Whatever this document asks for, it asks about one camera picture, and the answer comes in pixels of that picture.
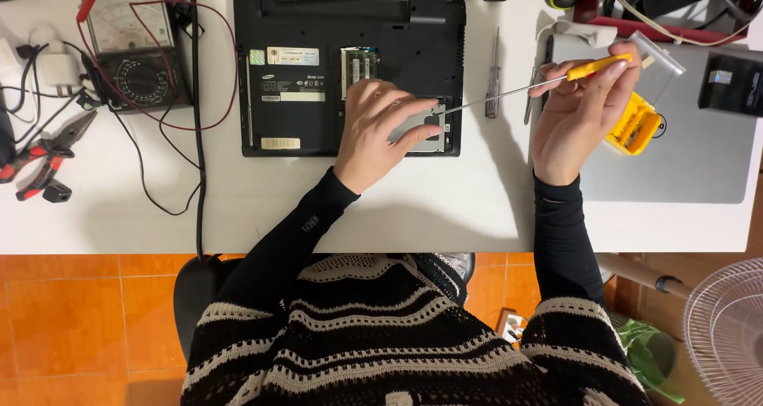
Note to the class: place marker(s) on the person's right hand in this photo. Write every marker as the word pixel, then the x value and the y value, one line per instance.
pixel 572 125

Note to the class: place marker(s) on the person's left hand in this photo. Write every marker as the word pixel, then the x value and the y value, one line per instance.
pixel 366 137

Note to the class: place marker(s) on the silver hard drive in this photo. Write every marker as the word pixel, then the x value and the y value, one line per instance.
pixel 438 145

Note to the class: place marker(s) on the yellow screwdriver bit case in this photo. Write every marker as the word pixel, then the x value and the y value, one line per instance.
pixel 635 128

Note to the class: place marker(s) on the green memory module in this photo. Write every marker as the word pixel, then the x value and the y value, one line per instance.
pixel 359 66

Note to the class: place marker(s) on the white cloth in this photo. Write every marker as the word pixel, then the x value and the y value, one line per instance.
pixel 587 33

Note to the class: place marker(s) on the clear plastic case lid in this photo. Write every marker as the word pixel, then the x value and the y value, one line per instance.
pixel 661 54

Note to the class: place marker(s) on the silver laptop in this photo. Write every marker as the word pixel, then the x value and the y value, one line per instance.
pixel 685 167

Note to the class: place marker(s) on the black laptop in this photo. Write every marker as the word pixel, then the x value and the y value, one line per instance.
pixel 298 30

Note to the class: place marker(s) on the black box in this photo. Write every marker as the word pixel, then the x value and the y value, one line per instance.
pixel 733 84

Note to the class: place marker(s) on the black and white knit sweater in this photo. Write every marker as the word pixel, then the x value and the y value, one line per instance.
pixel 381 346

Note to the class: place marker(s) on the small box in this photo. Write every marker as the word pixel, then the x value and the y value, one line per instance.
pixel 511 327

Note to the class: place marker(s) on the black analog multimeter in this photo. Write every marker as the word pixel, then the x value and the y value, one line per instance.
pixel 134 78

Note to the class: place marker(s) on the bin with green bag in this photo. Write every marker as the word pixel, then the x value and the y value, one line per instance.
pixel 647 358

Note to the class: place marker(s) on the white fan grille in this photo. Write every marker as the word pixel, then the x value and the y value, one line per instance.
pixel 727 334

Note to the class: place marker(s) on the red multimeter probe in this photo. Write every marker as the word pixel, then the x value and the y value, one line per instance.
pixel 90 0

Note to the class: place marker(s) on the small black adapter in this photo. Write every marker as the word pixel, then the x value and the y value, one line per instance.
pixel 57 192

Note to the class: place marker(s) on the red and black pliers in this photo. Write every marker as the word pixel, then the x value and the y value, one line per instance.
pixel 50 152

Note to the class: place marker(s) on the white charger plug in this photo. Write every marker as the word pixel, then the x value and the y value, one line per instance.
pixel 56 66

